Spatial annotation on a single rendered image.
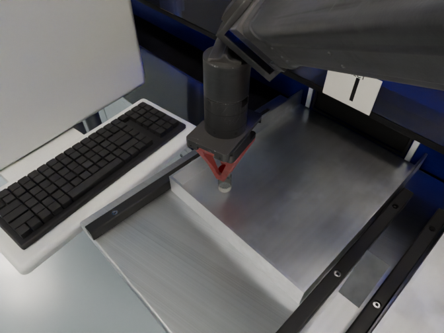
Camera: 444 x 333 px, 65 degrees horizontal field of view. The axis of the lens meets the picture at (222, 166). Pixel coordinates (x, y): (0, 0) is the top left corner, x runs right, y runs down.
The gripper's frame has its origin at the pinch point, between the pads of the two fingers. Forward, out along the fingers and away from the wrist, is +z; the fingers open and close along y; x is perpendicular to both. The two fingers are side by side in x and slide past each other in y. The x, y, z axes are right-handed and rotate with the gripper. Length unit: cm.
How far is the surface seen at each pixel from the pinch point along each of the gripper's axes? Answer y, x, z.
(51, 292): -15, 68, 93
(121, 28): 21.0, 39.4, -5.3
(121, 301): -3, 42, 92
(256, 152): 10.2, -0.8, 3.7
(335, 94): 17.2, -10.1, -8.0
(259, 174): 5.8, -3.7, 3.8
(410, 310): -4.9, -30.2, 4.1
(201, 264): -13.1, -4.4, 4.5
